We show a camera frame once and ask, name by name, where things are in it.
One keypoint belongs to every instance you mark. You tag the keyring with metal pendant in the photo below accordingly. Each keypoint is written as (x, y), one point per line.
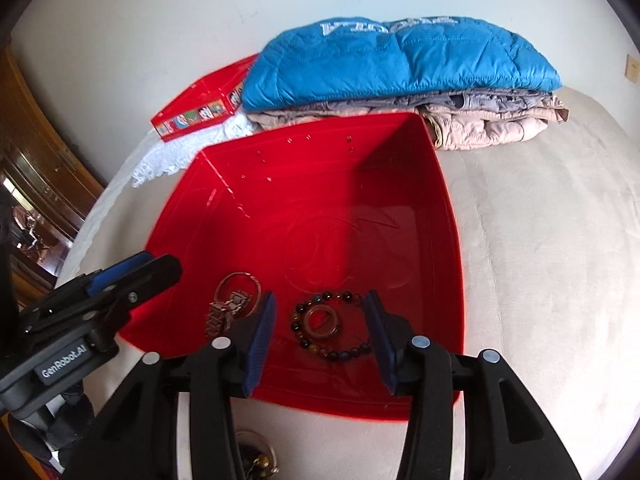
(215, 317)

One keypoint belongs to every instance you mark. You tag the red tin box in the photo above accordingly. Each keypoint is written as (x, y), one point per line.
(325, 200)

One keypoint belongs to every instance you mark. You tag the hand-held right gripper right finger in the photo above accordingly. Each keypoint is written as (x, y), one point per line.
(381, 347)

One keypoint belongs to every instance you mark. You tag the blue quilted jacket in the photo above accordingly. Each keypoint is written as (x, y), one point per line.
(400, 60)

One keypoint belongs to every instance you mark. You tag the beige wall outlet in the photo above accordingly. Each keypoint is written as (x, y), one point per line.
(633, 67)

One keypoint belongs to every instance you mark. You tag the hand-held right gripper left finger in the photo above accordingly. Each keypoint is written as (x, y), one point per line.
(260, 350)

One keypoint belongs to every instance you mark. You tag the beige quilted jacket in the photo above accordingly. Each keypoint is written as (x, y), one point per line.
(475, 130)

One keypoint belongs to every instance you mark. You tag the white lace cloth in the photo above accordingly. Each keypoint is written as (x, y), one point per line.
(165, 157)

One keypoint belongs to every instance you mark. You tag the red tin lid with stickers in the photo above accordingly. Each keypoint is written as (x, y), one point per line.
(200, 95)

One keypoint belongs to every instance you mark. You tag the grey patterned garment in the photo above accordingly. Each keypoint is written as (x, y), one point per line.
(500, 100)

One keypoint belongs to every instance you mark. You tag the silver bangle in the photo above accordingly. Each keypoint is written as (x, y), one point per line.
(260, 435)

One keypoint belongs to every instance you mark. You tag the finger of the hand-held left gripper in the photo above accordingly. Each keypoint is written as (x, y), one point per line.
(150, 276)
(120, 267)

